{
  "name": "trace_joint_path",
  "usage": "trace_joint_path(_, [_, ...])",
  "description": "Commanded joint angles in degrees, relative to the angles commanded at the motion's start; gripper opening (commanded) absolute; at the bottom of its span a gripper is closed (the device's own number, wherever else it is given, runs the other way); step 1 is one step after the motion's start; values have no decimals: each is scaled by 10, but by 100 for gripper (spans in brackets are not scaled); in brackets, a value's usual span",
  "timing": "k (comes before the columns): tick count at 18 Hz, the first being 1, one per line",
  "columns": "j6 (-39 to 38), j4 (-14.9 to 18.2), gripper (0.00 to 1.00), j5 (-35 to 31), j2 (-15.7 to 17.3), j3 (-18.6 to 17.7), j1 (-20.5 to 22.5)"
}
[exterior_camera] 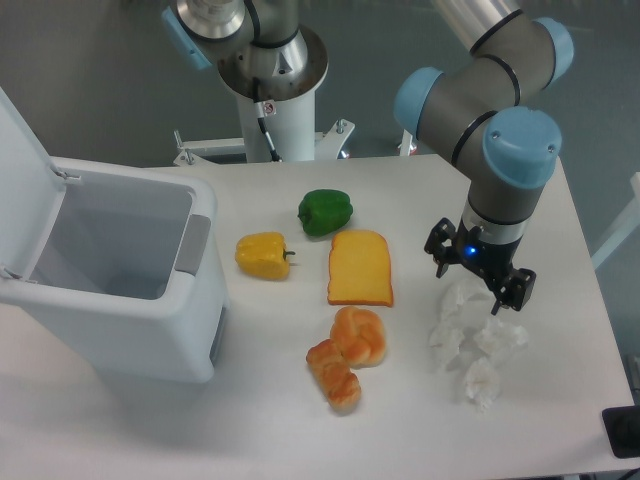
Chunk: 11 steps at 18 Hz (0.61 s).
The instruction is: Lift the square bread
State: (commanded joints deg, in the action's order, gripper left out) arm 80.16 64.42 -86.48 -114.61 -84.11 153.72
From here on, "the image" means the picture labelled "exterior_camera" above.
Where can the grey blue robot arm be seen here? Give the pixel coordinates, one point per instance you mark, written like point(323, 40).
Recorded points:
point(476, 119)

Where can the white trash bin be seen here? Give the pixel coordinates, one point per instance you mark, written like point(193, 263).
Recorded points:
point(130, 277)

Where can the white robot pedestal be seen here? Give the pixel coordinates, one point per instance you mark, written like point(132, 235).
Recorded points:
point(272, 131)

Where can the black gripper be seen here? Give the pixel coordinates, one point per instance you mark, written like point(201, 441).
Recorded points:
point(511, 287)

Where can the white frame at right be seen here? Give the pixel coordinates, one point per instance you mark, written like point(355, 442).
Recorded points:
point(619, 229)

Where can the white trash bin lid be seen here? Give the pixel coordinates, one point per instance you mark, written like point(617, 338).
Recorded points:
point(31, 195)

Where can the crumpled tissue bottom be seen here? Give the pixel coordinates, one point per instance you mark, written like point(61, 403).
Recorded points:
point(482, 384)

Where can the crumpled tissue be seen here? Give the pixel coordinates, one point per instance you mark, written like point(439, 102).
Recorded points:
point(482, 384)
point(459, 293)
point(445, 342)
point(499, 340)

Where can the yellow bell pepper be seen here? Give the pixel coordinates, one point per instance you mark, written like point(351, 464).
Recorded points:
point(264, 255)

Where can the round braided bread roll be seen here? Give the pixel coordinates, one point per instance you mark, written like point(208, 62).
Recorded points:
point(359, 335)

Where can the black device at edge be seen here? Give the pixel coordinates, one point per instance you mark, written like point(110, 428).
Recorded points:
point(622, 428)

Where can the crumpled tissue right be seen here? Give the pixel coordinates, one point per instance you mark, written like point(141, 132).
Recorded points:
point(499, 340)

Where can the crumpled tissue left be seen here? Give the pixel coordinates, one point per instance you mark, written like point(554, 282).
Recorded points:
point(445, 342)

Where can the long braided bread loaf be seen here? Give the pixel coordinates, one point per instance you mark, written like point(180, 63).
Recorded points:
point(340, 386)

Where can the crumpled tissue top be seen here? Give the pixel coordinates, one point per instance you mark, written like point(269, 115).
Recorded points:
point(459, 293)

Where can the green bell pepper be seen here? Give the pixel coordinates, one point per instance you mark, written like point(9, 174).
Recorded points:
point(324, 211)

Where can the square toast bread slice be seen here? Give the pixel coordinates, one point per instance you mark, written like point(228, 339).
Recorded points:
point(360, 270)

